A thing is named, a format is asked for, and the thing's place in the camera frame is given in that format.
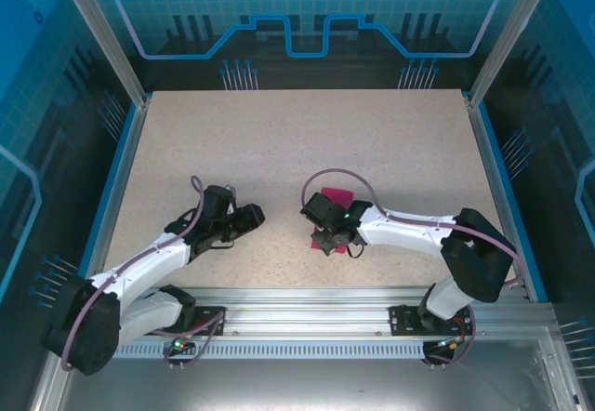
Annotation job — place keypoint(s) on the blue-edged side rail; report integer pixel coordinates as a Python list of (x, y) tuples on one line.
[(498, 197), (116, 197)]

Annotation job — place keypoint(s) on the base led connector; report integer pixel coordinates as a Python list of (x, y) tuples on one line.
[(179, 343), (451, 342)]

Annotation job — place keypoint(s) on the metal sheet tray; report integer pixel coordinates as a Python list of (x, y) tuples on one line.
[(302, 383)]

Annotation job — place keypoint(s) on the right aluminium frame post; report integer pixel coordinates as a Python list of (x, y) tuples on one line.
[(504, 34)]

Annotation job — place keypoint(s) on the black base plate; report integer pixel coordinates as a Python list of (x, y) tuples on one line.
[(210, 314), (400, 320)]

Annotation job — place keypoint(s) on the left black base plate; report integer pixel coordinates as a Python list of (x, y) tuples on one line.
[(210, 314)]

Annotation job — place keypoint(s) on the left base LED connector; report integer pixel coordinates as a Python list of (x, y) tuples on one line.
[(179, 343)]

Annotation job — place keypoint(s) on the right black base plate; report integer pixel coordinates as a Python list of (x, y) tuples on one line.
[(400, 320)]

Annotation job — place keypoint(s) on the right base LED connector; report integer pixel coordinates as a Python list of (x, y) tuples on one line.
[(451, 342)]

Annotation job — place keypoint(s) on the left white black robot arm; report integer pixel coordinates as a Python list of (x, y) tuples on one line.
[(149, 255)]

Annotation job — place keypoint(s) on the right blue-edged side rail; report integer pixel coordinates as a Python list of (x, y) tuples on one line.
[(498, 197)]

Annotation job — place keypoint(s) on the left blue-edged side rail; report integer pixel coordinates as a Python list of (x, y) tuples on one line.
[(116, 197)]

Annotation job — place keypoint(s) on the aluminium mounting rail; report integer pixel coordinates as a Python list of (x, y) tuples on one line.
[(302, 308)]

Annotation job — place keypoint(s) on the left aluminium frame post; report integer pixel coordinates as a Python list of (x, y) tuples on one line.
[(106, 34)]

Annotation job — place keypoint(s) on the magenta cloth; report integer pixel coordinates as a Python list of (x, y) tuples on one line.
[(337, 194)]

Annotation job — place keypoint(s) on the aluminium frame post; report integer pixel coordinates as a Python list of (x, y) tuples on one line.
[(504, 34), (106, 34)]

